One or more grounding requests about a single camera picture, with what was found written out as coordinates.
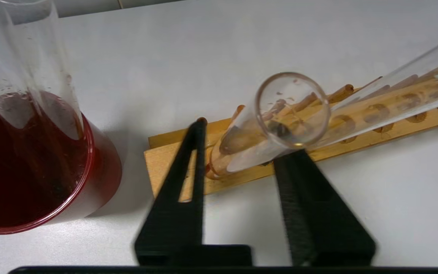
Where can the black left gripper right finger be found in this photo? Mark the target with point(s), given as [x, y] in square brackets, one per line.
[318, 220]

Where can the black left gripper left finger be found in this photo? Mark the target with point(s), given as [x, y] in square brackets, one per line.
[173, 224]

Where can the test tube with red pigment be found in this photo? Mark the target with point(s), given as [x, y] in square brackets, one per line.
[291, 106]

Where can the test tube with blue pigment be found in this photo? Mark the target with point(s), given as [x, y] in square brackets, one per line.
[405, 76]

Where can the wooden test tube rack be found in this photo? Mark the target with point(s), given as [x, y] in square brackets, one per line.
[356, 140]

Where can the empty clear test tube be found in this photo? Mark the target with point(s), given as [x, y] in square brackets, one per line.
[25, 57]

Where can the dark red plastic cup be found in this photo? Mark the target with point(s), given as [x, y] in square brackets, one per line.
[32, 171]

